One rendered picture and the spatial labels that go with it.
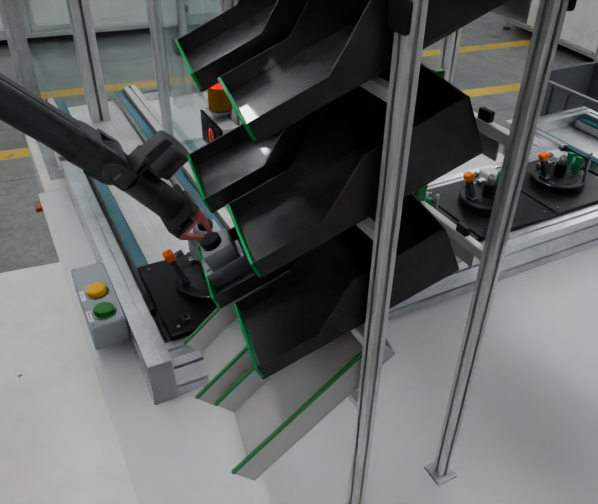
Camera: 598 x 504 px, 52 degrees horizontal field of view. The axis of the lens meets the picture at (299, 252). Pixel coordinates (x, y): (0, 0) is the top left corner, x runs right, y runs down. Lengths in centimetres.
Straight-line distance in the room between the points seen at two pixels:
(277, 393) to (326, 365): 10
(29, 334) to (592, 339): 120
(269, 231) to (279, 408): 31
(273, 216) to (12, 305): 90
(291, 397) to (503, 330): 62
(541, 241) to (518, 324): 24
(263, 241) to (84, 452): 60
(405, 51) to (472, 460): 77
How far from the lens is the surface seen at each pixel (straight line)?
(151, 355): 115
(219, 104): 129
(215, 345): 107
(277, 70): 69
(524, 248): 154
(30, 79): 188
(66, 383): 129
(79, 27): 210
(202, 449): 113
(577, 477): 119
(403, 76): 57
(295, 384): 92
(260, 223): 73
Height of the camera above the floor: 176
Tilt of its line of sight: 35 degrees down
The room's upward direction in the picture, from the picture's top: 1 degrees clockwise
